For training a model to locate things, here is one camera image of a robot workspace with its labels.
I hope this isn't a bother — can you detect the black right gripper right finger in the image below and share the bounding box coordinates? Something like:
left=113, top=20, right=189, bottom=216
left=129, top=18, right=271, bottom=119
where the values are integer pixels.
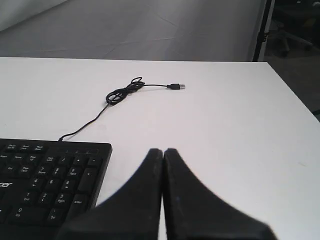
left=163, top=148, right=277, bottom=240

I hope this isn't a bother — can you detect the black white partition post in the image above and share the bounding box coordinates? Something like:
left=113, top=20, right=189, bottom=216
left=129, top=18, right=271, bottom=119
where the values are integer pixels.
left=252, top=0, right=275, bottom=62

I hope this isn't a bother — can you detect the black office chair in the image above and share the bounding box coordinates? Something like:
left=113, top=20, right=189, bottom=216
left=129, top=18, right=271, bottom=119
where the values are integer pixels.
left=268, top=0, right=320, bottom=58

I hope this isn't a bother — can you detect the grey backdrop cloth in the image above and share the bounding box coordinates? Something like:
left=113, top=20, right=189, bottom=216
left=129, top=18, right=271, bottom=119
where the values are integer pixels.
left=0, top=0, right=266, bottom=62

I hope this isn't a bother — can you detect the black keyboard usb cable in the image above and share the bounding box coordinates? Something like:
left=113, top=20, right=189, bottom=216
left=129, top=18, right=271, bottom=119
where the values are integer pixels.
left=58, top=76, right=187, bottom=142

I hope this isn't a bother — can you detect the black acer keyboard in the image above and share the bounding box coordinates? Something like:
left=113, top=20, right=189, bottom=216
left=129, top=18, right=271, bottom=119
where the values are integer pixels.
left=0, top=138, right=112, bottom=228

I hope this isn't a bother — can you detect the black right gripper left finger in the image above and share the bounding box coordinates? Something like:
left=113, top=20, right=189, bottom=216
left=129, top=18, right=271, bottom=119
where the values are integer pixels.
left=55, top=148, right=163, bottom=240

